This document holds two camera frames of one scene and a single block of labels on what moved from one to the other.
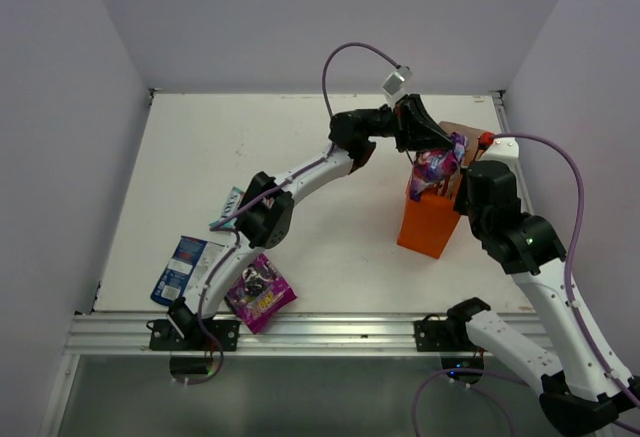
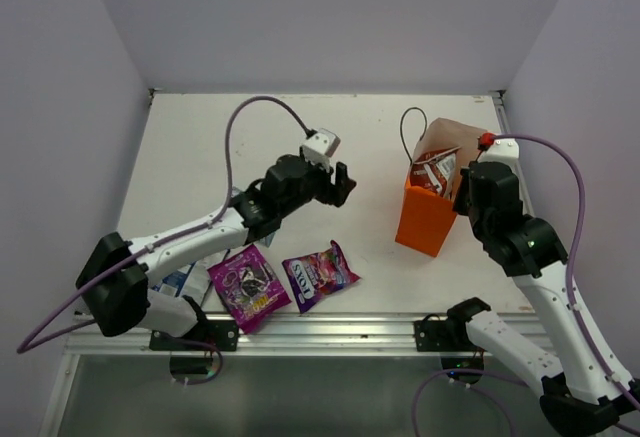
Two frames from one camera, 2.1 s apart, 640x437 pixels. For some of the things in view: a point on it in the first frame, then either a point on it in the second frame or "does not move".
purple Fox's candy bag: (435, 165) to (316, 275)
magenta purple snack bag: (259, 293) does not move
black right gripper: (459, 202) does not move
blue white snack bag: (185, 270) does not move
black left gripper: (413, 128) to (334, 194)
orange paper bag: (427, 223) does not move
